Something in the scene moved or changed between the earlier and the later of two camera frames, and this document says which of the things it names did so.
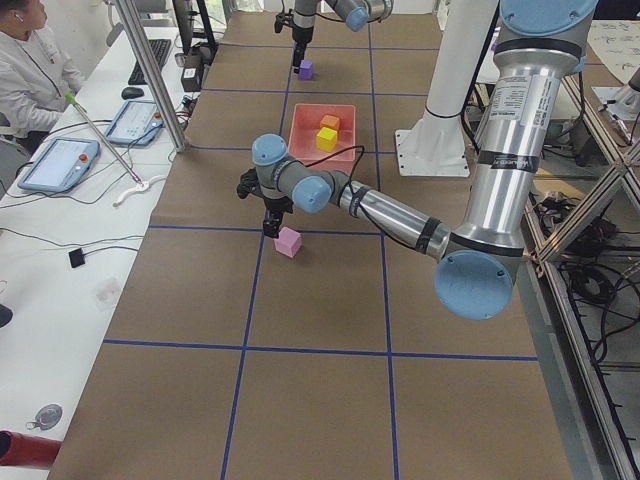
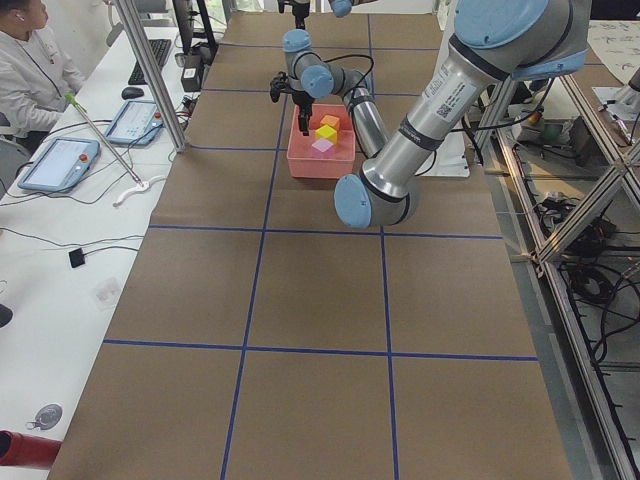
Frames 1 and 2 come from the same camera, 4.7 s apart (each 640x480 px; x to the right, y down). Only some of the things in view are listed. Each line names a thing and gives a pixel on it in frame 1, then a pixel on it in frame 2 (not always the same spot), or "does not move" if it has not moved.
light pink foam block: [289, 242] → [322, 144]
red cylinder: [20, 449] does not move
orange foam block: [328, 121] does not move
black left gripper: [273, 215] → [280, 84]
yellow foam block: [326, 139] does not move
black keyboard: [160, 49] does not move
